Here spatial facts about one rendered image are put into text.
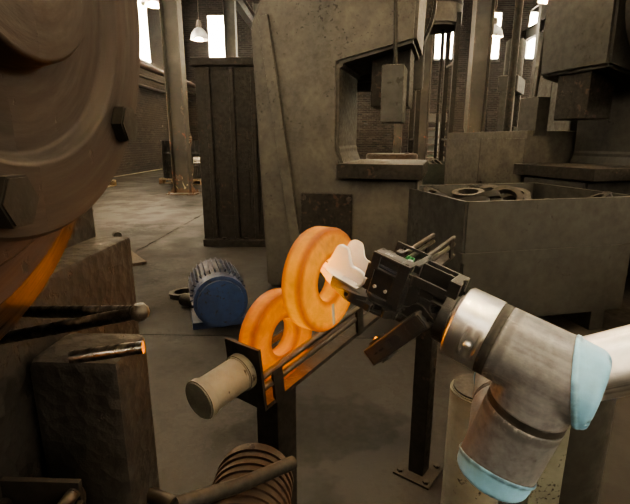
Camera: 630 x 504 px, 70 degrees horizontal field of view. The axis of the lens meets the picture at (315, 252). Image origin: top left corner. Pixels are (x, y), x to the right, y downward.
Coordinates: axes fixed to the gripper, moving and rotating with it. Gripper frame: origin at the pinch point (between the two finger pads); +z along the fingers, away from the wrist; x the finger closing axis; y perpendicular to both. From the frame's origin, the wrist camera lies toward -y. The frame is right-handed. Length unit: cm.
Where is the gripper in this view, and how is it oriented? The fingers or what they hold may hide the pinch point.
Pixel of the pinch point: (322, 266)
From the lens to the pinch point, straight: 65.9
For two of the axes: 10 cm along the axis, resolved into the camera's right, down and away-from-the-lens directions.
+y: 2.2, -8.9, -3.9
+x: -5.8, 2.0, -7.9
